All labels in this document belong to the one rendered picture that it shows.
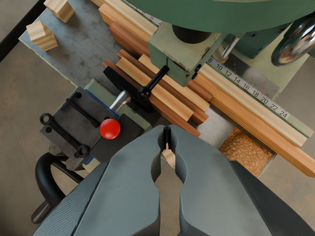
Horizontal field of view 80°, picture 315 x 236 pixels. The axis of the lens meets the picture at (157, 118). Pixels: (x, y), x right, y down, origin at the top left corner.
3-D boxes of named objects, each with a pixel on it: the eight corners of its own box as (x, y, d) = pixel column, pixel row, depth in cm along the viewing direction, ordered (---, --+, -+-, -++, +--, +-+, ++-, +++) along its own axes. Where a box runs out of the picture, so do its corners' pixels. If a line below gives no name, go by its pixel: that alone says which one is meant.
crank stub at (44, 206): (42, 224, 37) (36, 215, 38) (63, 201, 37) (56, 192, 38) (32, 228, 35) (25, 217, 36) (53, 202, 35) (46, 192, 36)
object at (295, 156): (104, 21, 43) (98, 9, 39) (109, 15, 43) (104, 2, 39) (306, 176, 37) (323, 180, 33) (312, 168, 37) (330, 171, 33)
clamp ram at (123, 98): (97, 108, 40) (78, 99, 31) (120, 81, 41) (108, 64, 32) (130, 135, 39) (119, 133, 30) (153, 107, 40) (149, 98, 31)
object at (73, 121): (51, 132, 34) (29, 130, 29) (91, 85, 35) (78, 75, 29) (105, 180, 33) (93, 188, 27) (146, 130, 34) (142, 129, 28)
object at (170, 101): (123, 77, 41) (115, 64, 34) (129, 70, 41) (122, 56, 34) (183, 124, 39) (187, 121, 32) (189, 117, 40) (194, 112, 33)
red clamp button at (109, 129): (97, 130, 28) (94, 130, 27) (110, 115, 29) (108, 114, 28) (112, 143, 28) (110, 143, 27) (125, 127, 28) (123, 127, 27)
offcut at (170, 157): (170, 165, 38) (171, 167, 35) (159, 147, 39) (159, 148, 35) (189, 152, 39) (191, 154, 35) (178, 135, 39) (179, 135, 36)
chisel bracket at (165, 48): (150, 66, 32) (145, 40, 24) (201, 6, 33) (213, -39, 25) (184, 92, 32) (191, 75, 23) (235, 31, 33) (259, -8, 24)
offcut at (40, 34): (44, 51, 43) (30, 40, 38) (40, 38, 43) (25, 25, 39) (58, 46, 43) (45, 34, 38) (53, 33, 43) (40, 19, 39)
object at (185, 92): (141, 70, 41) (137, 60, 36) (146, 64, 41) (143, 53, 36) (199, 115, 39) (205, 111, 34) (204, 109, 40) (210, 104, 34)
